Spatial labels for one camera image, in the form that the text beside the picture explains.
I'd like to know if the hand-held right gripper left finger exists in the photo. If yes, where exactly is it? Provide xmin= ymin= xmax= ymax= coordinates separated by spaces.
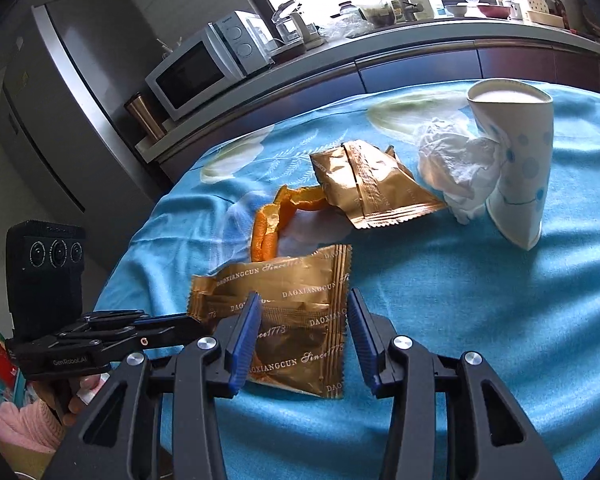
xmin=55 ymin=291 xmax=263 ymax=480

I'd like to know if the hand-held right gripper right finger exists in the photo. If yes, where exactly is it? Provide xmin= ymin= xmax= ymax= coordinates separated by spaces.
xmin=346 ymin=287 xmax=563 ymax=480

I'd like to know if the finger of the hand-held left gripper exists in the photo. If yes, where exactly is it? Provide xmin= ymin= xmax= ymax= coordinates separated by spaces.
xmin=82 ymin=309 xmax=153 ymax=328
xmin=105 ymin=314 xmax=216 ymax=356

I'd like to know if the gold foil snack wrapper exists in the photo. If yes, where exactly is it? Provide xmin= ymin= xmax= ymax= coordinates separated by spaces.
xmin=310 ymin=140 xmax=446 ymax=231
xmin=187 ymin=244 xmax=353 ymax=400

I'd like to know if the orange peel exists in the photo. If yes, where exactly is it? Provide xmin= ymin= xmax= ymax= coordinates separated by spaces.
xmin=250 ymin=185 xmax=331 ymax=263

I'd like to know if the white tissue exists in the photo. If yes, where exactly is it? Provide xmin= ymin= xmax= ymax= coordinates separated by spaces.
xmin=414 ymin=117 xmax=503 ymax=225

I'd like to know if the white dotted paper cup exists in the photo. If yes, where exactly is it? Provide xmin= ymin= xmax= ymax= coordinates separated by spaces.
xmin=467 ymin=78 xmax=553 ymax=251

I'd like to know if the person's left forearm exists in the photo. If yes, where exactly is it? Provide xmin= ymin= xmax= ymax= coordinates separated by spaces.
xmin=0 ymin=400 xmax=68 ymax=453

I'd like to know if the person's left hand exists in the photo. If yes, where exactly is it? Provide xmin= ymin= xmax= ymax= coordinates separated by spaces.
xmin=30 ymin=375 xmax=111 ymax=428

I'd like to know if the blue floral tablecloth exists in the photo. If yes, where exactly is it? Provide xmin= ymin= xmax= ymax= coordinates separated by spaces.
xmin=92 ymin=77 xmax=600 ymax=480

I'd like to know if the grey refrigerator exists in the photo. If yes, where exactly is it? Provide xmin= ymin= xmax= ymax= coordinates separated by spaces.
xmin=0 ymin=0 xmax=181 ymax=271

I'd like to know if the brown metal tumbler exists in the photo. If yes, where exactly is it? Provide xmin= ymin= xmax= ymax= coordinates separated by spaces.
xmin=124 ymin=91 xmax=168 ymax=142

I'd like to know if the white microwave oven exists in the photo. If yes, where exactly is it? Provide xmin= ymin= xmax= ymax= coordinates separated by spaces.
xmin=145 ymin=10 xmax=276 ymax=122

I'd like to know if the kitchen counter cabinet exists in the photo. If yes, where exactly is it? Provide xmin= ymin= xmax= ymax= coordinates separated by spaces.
xmin=135 ymin=15 xmax=600 ymax=181

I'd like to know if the dark bowl with red rim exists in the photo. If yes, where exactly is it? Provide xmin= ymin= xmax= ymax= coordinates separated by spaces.
xmin=272 ymin=40 xmax=308 ymax=63

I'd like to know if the clear plastic bag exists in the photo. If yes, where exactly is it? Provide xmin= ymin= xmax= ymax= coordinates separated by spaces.
xmin=322 ymin=15 xmax=376 ymax=41

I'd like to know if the glass electric kettle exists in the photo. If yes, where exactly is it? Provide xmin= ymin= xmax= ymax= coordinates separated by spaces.
xmin=271 ymin=0 xmax=311 ymax=43

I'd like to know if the plastic food container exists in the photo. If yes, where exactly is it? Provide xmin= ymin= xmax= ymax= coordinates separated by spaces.
xmin=362 ymin=0 xmax=398 ymax=28

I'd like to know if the cream oval dish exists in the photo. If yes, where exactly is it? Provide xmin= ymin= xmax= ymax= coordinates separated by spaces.
xmin=522 ymin=10 xmax=566 ymax=28

